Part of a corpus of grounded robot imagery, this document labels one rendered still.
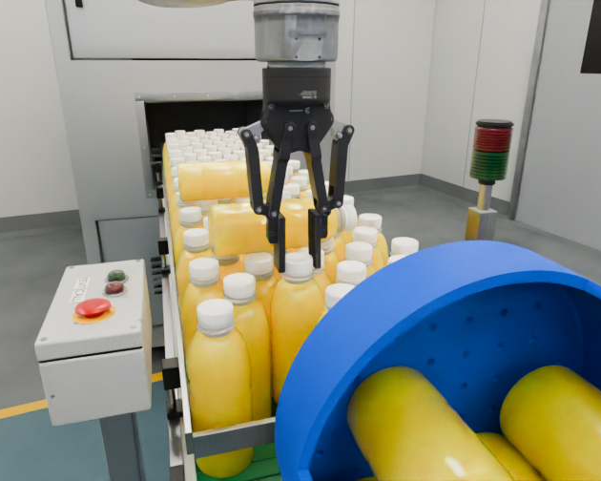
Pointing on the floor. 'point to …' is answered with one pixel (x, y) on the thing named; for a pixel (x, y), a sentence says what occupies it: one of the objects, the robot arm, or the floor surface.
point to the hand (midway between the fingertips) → (297, 240)
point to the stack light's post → (481, 224)
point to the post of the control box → (122, 448)
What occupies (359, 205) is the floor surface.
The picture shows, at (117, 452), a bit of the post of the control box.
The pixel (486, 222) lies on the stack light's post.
